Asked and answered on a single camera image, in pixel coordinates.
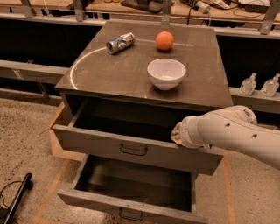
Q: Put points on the crushed silver soda can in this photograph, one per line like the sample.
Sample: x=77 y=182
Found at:
x=120 y=43

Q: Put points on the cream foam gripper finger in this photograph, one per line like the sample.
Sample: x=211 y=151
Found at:
x=177 y=134

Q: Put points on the orange fruit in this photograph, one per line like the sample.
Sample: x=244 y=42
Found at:
x=164 y=41

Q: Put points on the grey drawer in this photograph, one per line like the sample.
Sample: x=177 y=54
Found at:
x=134 y=192
x=132 y=132

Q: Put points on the grey drawer cabinet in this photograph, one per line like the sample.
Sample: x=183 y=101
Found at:
x=123 y=76

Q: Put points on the white power adapter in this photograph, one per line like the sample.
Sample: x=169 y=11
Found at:
x=202 y=7

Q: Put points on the black device on bench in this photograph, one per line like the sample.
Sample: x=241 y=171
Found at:
x=143 y=5

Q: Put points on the grey top drawer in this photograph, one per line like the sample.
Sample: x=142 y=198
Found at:
x=132 y=132

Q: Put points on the clear plastic bottle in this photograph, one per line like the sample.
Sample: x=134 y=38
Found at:
x=248 y=85
x=270 y=86

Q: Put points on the grey bottom drawer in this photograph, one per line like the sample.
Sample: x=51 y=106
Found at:
x=134 y=192

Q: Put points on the white bowl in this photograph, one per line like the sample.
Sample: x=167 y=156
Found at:
x=166 y=74

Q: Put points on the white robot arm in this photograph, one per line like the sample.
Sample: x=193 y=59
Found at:
x=233 y=129

